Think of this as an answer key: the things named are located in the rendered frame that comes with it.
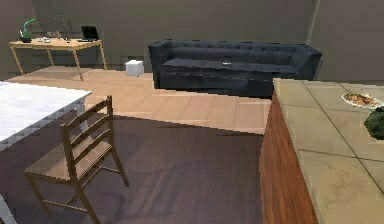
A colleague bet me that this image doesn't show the dark green round vegetable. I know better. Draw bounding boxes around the dark green round vegetable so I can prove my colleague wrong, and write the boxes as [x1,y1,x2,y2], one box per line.
[363,106,384,141]

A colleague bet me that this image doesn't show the brown wooden slatted chair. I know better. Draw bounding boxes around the brown wooden slatted chair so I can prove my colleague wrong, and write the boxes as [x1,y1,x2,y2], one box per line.
[23,95,130,224]

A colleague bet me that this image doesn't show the light wooden desk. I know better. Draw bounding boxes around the light wooden desk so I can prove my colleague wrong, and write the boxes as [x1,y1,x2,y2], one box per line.
[8,38,109,82]

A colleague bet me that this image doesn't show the white cube box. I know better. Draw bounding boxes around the white cube box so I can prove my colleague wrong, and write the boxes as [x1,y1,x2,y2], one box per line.
[125,59,145,78]

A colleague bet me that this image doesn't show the black laptop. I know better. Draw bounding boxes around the black laptop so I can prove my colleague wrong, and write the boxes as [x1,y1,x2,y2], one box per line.
[77,25,101,43]

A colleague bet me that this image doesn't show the wooden counter with tiled top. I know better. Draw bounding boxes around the wooden counter with tiled top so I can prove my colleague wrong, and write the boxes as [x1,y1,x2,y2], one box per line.
[258,78,384,224]

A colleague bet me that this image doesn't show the white dining table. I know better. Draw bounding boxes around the white dining table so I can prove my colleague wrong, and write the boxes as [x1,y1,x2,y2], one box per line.
[0,80,93,224]

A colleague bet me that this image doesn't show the dark blue tufted sofa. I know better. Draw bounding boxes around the dark blue tufted sofa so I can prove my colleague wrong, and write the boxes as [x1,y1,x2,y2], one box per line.
[148,39,323,100]

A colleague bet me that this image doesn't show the green house plant black pot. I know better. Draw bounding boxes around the green house plant black pot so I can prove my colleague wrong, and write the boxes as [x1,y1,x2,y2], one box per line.
[19,17,37,44]

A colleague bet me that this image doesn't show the white plate with food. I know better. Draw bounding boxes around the white plate with food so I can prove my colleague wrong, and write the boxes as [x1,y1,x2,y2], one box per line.
[340,92,384,110]

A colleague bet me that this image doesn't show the black desk lamp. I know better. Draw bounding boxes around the black desk lamp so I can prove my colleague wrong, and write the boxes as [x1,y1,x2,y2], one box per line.
[54,13,72,44]

